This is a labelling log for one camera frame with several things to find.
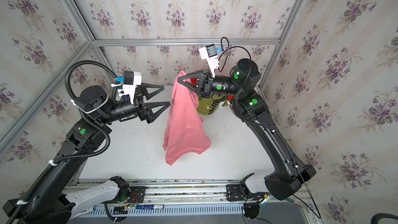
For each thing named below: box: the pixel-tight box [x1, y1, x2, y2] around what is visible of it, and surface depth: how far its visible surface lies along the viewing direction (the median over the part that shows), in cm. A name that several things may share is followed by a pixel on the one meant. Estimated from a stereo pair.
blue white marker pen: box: [135, 204, 165, 210], surface depth 70 cm
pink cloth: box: [162, 70, 211, 166], surface depth 58 cm
